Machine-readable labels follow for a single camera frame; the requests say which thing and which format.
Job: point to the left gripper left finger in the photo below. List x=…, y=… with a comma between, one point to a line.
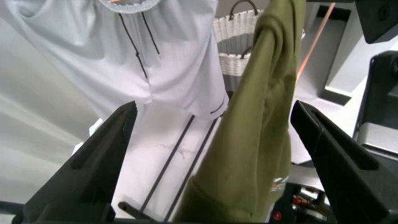
x=87, y=186

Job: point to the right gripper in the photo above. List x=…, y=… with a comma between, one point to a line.
x=379, y=18

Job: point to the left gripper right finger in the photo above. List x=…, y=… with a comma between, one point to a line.
x=357, y=186

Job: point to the green garment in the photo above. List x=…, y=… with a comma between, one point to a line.
x=248, y=140

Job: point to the pale grey shorts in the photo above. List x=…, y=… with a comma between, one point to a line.
x=93, y=46

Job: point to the black clothes rack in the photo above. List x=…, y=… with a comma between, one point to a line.
x=168, y=161

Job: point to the white laundry basket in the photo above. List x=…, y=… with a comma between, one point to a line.
x=233, y=28

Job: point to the white curtain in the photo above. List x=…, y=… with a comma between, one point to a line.
x=31, y=140

